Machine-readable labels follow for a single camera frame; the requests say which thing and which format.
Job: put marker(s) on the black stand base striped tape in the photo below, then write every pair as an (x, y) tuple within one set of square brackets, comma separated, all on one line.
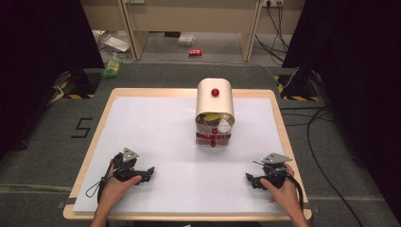
[(82, 83), (298, 88)]

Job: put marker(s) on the green plastic packet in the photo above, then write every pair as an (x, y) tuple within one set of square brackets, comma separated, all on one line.
[(112, 68)]

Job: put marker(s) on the person's right hand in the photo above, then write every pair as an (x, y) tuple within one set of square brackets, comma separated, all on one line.
[(287, 197)]

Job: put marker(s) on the clear plastic box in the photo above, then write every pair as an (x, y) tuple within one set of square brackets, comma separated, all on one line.
[(186, 40)]

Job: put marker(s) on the yellow green round item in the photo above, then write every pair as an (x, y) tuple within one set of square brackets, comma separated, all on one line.
[(212, 118)]

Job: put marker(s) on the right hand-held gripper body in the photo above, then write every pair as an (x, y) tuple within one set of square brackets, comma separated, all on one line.
[(275, 171)]

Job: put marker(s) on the red drink can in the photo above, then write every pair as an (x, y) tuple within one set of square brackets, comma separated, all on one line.
[(195, 52)]

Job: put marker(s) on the person's left hand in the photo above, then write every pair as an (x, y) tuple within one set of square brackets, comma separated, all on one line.
[(113, 192)]

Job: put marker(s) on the white table mat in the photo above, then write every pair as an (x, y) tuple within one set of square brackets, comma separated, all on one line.
[(164, 151)]

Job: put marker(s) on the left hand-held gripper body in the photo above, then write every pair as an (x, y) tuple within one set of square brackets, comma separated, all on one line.
[(124, 167)]

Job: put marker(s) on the crumpled white plastic wrapping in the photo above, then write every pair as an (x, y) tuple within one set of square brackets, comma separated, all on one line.
[(113, 44)]

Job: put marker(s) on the white cone shaped item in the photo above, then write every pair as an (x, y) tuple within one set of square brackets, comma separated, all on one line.
[(224, 125)]

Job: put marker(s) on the black curtain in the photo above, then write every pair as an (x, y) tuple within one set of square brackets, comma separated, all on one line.
[(38, 56), (356, 78)]

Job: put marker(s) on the white roll-top box red knobs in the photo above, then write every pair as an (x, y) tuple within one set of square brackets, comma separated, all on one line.
[(215, 101)]

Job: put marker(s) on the white wall power outlet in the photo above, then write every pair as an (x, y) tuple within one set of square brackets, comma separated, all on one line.
[(273, 3)]

